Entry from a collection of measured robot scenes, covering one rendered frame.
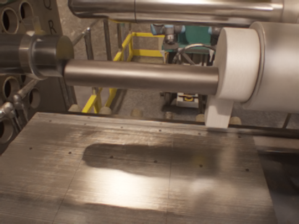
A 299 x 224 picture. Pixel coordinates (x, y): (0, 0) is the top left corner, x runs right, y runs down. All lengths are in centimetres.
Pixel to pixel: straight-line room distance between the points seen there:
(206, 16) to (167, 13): 14
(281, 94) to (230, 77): 13
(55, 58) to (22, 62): 10
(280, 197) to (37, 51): 95
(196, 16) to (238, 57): 36
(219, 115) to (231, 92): 23
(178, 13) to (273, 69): 44
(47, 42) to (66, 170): 48
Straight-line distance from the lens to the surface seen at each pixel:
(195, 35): 268
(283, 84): 64
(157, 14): 94
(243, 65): 62
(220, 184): 92
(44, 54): 74
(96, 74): 72
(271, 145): 114
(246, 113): 295
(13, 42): 80
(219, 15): 94
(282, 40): 65
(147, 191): 87
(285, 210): 101
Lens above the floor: 164
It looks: 37 degrees down
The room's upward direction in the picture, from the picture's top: straight up
